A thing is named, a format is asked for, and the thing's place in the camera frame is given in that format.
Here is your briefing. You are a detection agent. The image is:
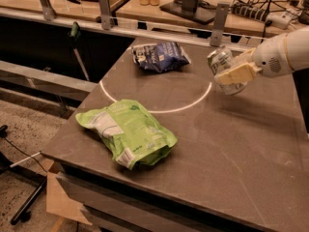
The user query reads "silver green 7up can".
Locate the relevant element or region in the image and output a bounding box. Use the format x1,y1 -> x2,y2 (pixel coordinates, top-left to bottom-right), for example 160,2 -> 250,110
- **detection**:
207,46 -> 246,95

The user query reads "left metal bracket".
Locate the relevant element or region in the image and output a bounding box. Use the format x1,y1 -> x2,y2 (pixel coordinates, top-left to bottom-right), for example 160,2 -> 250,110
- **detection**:
40,0 -> 56,21

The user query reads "right metal bracket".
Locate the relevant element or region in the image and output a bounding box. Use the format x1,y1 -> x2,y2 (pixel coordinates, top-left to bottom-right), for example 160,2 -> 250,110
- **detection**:
210,2 -> 230,47

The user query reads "black chair base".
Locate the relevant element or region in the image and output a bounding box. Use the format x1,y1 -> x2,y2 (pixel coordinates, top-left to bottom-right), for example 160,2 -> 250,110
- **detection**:
0,125 -> 46,232

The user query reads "black monitor stand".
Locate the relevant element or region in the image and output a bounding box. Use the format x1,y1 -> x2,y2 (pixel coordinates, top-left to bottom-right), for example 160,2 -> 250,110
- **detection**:
159,0 -> 215,25

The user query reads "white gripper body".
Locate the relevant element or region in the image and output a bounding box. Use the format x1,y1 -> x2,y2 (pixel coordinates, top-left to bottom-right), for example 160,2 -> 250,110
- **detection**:
252,34 -> 294,77

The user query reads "black power strip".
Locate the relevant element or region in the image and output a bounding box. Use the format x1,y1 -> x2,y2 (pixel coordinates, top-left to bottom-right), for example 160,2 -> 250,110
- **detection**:
232,3 -> 269,22

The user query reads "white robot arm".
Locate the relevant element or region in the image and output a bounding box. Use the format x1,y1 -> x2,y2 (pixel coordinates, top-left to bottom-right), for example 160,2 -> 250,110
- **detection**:
214,27 -> 309,85

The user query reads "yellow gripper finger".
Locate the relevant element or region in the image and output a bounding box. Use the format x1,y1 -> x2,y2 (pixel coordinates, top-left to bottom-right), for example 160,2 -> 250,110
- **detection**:
234,48 -> 256,65
214,63 -> 262,85

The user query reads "white power adapter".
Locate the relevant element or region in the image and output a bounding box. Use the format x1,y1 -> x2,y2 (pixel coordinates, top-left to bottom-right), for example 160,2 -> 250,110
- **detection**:
266,12 -> 296,30

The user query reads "dark blue chip bag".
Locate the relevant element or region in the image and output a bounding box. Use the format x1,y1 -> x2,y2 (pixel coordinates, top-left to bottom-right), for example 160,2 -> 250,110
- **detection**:
131,42 -> 191,73

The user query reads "green handled stick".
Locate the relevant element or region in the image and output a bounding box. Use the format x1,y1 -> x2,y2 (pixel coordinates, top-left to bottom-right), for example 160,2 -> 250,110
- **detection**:
70,21 -> 91,82

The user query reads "metal bracket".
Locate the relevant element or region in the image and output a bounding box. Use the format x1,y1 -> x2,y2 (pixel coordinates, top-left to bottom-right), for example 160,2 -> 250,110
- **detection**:
210,2 -> 230,47
40,0 -> 56,21
98,0 -> 113,30

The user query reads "metal rail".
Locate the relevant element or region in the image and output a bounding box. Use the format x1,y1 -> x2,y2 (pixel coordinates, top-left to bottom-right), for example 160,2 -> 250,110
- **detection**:
0,7 -> 268,53

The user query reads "green snack bag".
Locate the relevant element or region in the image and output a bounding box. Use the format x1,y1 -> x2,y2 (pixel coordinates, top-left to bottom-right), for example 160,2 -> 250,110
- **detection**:
75,100 -> 178,170

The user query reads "middle metal bracket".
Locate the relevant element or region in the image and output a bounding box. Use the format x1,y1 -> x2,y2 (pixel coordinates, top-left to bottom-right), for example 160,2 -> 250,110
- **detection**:
98,0 -> 113,30

